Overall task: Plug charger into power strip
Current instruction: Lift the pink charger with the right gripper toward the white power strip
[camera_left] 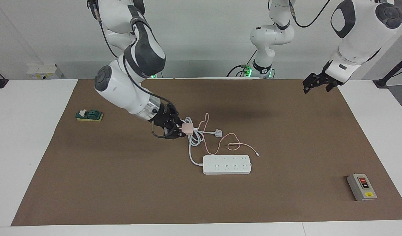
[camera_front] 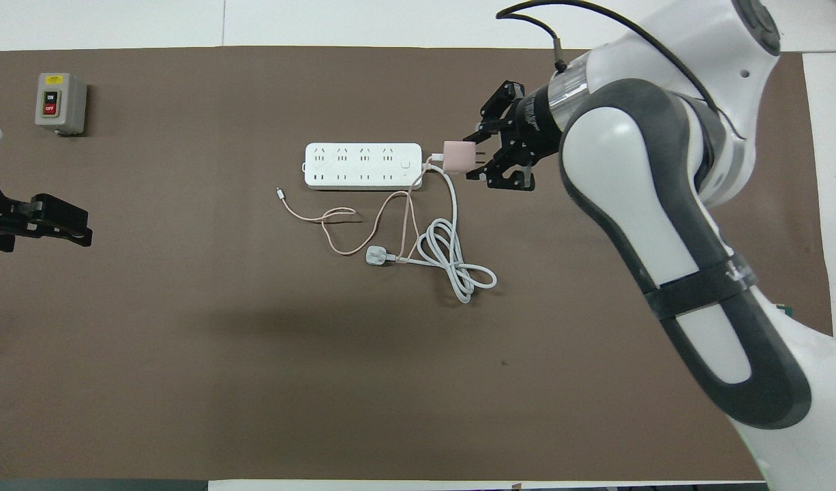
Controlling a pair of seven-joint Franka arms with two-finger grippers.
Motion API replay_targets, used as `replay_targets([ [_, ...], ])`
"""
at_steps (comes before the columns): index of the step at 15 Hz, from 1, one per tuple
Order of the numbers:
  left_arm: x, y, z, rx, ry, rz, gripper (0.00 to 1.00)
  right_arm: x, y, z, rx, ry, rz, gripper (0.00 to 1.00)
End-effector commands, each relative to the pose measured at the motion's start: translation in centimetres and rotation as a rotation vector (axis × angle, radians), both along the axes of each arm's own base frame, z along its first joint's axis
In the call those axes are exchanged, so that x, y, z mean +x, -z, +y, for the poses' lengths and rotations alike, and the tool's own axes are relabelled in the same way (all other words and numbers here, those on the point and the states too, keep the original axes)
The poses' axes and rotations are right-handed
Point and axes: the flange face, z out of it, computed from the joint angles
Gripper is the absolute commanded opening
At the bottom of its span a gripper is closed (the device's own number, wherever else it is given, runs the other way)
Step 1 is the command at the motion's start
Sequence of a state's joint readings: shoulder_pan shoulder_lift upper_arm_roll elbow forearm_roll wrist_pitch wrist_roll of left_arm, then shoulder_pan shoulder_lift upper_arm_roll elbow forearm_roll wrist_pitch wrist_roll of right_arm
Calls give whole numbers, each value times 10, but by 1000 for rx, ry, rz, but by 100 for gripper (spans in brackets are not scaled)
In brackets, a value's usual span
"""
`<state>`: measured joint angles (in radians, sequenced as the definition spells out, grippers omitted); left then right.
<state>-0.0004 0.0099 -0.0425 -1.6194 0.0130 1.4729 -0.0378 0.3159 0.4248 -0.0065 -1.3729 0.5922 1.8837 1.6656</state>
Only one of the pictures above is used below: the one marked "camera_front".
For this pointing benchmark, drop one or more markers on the white three-pin plug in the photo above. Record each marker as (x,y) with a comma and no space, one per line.
(377,256)

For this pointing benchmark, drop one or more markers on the brown table mat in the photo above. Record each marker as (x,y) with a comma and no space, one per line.
(254,382)

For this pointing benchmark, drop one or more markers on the grey on-off switch box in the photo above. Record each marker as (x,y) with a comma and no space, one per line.
(61,103)

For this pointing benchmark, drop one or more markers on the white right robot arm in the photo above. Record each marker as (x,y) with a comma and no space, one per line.
(636,204)

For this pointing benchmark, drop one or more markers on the pink USB charger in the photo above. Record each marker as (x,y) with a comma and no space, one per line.
(457,155)

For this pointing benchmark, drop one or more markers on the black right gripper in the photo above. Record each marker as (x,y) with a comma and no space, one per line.
(537,126)

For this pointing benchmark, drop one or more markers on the white power strip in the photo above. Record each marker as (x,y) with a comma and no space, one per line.
(363,166)

